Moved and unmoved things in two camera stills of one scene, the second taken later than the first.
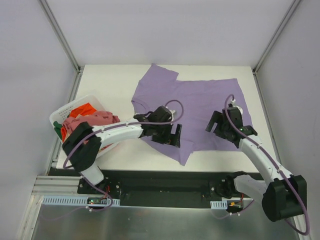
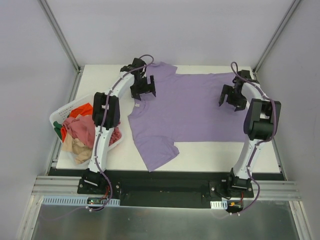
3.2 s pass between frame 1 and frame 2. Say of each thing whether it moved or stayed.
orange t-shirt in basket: stayed
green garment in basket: stayed
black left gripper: moved
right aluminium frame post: stayed
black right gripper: moved
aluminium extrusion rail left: stayed
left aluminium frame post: stayed
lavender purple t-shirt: moved
